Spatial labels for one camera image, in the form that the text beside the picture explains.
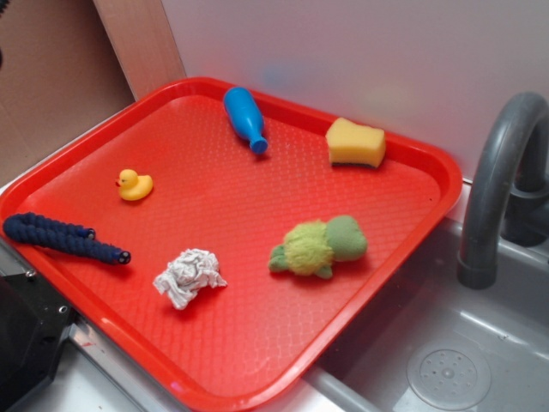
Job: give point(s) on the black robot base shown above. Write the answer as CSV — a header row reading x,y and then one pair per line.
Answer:
x,y
35,322

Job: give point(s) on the crumpled white paper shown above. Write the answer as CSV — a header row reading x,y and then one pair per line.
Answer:
x,y
186,275

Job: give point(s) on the red plastic tray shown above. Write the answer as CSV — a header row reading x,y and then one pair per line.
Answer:
x,y
233,348

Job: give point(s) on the green plush turtle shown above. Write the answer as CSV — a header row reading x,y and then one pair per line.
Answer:
x,y
311,248

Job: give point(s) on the blue plastic bottle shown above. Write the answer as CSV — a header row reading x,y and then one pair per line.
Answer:
x,y
246,118

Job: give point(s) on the yellow sponge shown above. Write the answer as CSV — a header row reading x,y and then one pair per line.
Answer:
x,y
356,144

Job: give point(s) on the yellow rubber duck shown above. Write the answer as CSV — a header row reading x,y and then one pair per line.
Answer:
x,y
132,186

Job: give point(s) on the wooden board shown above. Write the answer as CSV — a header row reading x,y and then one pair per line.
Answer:
x,y
142,39

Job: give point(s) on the grey toy sink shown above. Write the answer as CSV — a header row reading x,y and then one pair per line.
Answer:
x,y
427,343

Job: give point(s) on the grey faucet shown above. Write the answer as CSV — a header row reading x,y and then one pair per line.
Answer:
x,y
509,194

